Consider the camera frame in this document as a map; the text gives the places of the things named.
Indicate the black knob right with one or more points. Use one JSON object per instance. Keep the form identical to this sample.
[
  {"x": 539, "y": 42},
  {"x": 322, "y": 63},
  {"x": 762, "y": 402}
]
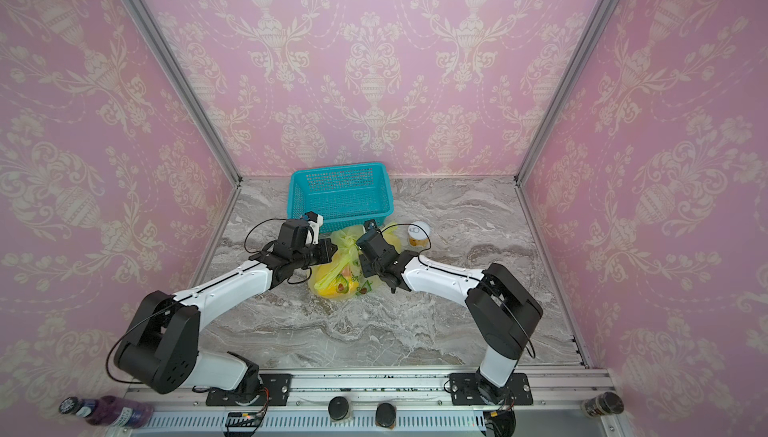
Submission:
[{"x": 386, "y": 415}]

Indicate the black knob left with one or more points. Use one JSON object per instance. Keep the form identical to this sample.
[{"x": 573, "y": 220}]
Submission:
[{"x": 339, "y": 408}]

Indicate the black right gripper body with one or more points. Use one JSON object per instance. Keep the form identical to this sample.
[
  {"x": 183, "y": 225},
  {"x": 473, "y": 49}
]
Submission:
[{"x": 369, "y": 258}]

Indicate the black knob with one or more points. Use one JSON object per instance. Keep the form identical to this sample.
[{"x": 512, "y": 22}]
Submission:
[
  {"x": 339, "y": 408},
  {"x": 386, "y": 415}
]

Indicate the corner aluminium post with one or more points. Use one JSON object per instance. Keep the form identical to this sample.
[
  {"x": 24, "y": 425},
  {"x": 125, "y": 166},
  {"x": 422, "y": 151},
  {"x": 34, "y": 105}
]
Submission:
[
  {"x": 150, "y": 30},
  {"x": 588, "y": 41}
]

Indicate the small orange-print tin can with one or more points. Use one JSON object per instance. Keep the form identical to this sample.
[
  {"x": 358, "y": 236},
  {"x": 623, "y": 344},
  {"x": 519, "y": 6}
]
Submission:
[{"x": 419, "y": 234}]

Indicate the right corner aluminium post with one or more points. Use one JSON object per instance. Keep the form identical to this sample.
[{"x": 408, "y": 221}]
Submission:
[{"x": 588, "y": 41}]

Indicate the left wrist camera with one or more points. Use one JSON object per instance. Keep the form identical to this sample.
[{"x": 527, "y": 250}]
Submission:
[{"x": 314, "y": 223}]

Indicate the yellow plastic bag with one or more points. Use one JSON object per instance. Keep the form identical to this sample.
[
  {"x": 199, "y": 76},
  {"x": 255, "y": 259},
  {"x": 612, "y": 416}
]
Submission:
[{"x": 343, "y": 278}]

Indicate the teal plastic basket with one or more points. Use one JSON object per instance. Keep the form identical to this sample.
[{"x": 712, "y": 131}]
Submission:
[{"x": 344, "y": 195}]

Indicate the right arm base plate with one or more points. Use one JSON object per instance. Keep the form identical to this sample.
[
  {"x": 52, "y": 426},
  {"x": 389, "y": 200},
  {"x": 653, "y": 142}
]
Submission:
[{"x": 472, "y": 389}]

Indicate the purple bottle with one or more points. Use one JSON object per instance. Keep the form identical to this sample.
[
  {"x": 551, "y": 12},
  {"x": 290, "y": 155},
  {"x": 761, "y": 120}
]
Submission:
[{"x": 108, "y": 411}]

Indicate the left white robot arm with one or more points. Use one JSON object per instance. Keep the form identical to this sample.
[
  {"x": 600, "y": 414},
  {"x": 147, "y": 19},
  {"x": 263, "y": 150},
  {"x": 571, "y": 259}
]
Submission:
[{"x": 160, "y": 349}]

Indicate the left corner aluminium post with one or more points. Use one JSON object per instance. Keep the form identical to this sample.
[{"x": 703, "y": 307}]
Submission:
[{"x": 150, "y": 30}]

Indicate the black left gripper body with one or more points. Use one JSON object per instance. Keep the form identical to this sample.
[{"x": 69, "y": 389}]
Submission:
[{"x": 312, "y": 255}]

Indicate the aluminium front rail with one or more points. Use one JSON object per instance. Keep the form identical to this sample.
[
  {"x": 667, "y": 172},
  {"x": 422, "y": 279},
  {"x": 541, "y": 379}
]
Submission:
[{"x": 424, "y": 408}]

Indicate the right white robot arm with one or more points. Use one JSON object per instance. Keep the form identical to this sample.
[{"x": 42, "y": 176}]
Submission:
[{"x": 503, "y": 310}]

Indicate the dark jar right corner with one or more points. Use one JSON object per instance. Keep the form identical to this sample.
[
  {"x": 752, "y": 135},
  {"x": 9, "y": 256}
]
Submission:
[{"x": 604, "y": 404}]

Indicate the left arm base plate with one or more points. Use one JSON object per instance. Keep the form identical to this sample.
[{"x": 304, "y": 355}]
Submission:
[{"x": 273, "y": 390}]

